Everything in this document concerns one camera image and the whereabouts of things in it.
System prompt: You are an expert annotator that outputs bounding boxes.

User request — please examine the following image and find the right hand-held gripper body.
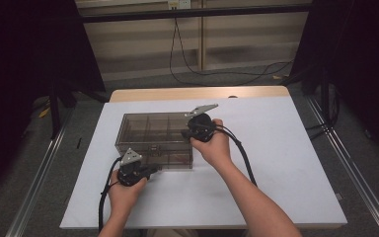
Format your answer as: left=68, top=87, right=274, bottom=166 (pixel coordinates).
left=184, top=103, right=219, bottom=143

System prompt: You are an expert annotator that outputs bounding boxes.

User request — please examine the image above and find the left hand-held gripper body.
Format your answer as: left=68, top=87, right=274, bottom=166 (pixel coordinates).
left=115, top=147, right=150, bottom=188

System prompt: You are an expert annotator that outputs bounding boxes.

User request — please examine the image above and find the clear grey compartment box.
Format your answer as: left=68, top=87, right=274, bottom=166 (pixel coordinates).
left=114, top=112, right=194, bottom=171

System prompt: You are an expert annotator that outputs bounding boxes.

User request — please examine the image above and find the person's right hand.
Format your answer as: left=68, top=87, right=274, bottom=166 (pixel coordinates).
left=189, top=118, right=234, bottom=170

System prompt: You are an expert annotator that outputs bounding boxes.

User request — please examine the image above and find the person's left hand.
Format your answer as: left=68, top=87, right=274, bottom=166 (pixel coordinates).
left=107, top=168, right=148, bottom=216

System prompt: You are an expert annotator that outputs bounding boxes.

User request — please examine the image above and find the wooden table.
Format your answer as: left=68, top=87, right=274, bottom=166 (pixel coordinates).
left=59, top=85, right=348, bottom=231

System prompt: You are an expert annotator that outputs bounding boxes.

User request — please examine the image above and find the white table mat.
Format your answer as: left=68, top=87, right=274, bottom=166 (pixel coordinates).
left=59, top=96, right=348, bottom=230

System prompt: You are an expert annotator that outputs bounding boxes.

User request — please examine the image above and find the black stand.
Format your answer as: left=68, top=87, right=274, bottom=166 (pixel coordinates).
left=46, top=73, right=77, bottom=140
left=300, top=63, right=341, bottom=131

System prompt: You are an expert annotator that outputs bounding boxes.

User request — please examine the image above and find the black horizontal bar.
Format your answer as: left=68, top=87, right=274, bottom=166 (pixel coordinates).
left=80, top=3, right=312, bottom=24

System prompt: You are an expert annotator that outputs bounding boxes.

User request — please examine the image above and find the black curtain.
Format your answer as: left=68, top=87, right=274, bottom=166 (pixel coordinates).
left=0, top=0, right=107, bottom=202
left=288, top=0, right=379, bottom=160

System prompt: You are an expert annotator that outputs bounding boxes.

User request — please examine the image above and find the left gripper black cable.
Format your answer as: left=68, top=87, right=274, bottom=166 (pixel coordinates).
left=98, top=156, right=123, bottom=233

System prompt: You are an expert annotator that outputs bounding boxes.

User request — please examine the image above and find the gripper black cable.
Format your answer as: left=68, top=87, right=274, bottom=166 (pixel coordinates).
left=98, top=156, right=123, bottom=233
left=214, top=125, right=259, bottom=188

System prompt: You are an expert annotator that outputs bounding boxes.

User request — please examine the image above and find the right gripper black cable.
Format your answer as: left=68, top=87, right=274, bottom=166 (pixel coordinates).
left=214, top=125, right=259, bottom=188

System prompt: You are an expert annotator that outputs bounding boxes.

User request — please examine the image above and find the black floor cable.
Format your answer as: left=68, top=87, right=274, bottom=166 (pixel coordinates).
left=169, top=17, right=294, bottom=88

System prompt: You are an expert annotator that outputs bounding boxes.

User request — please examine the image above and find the metal floor rail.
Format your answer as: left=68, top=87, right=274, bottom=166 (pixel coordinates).
left=5, top=107, right=77, bottom=237
left=305, top=95, right=379, bottom=237

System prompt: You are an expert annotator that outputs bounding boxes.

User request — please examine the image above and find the white wall socket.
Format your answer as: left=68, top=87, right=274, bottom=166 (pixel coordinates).
left=167, top=0, right=192, bottom=11

